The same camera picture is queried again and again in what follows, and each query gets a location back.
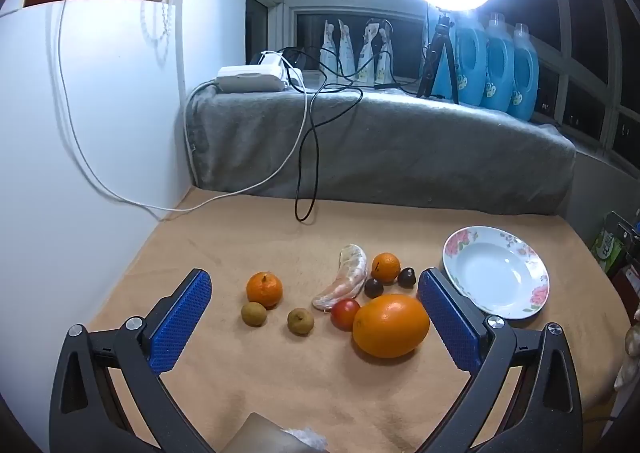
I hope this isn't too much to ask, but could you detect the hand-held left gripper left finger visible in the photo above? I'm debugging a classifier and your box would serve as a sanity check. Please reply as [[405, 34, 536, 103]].
[[48, 268, 216, 453]]

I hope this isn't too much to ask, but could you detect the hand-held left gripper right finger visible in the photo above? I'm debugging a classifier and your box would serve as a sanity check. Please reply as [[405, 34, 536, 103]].
[[416, 267, 585, 453]]

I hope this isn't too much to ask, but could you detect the large orange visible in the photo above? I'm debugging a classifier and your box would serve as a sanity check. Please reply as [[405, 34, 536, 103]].
[[352, 294, 431, 360]]

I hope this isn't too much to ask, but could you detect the floral white plate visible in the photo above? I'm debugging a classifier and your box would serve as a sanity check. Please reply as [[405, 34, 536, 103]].
[[442, 226, 550, 320]]

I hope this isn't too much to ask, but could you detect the small brown round fruit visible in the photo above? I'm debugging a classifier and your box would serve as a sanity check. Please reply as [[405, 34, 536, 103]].
[[287, 308, 315, 336], [241, 302, 267, 328]]

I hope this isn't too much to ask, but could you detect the small orange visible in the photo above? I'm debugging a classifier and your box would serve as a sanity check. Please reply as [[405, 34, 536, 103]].
[[370, 252, 402, 282]]

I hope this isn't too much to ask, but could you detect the mandarin with stem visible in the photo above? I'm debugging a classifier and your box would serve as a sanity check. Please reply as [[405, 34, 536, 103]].
[[246, 271, 284, 310]]

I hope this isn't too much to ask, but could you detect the red tomato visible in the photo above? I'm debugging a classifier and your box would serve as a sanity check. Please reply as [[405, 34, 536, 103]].
[[330, 298, 362, 332]]

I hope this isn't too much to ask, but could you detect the peeled pomelo segment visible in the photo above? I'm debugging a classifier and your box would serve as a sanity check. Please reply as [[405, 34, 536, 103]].
[[311, 244, 368, 312]]

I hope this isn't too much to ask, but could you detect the beige blanket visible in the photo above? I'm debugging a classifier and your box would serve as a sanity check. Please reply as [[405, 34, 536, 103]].
[[85, 185, 631, 453]]

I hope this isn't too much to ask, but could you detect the grey flat card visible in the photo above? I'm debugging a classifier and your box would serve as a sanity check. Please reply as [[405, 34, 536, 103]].
[[234, 412, 301, 453]]

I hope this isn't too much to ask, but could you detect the crumpled clear plastic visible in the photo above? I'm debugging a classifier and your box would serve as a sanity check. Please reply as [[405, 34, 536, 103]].
[[282, 427, 330, 453]]

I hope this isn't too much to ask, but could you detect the green drink carton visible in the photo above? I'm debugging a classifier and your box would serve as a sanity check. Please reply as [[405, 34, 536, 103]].
[[590, 228, 626, 276]]

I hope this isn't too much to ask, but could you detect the grey blanket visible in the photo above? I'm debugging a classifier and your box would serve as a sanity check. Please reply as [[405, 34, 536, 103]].
[[185, 78, 577, 216]]

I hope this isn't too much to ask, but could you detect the brown cardboard box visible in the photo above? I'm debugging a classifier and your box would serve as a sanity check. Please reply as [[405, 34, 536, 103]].
[[610, 263, 640, 319]]

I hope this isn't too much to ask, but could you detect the white cabinet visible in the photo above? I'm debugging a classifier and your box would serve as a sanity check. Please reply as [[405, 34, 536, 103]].
[[0, 0, 193, 414]]

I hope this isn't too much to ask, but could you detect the white power strip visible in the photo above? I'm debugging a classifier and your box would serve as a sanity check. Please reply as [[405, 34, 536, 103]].
[[216, 64, 292, 94]]

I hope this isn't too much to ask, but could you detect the black cable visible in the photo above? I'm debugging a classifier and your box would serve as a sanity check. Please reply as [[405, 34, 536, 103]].
[[277, 47, 416, 222]]

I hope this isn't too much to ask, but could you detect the long white cable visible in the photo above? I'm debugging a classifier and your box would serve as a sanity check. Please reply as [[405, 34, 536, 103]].
[[56, 0, 311, 212]]

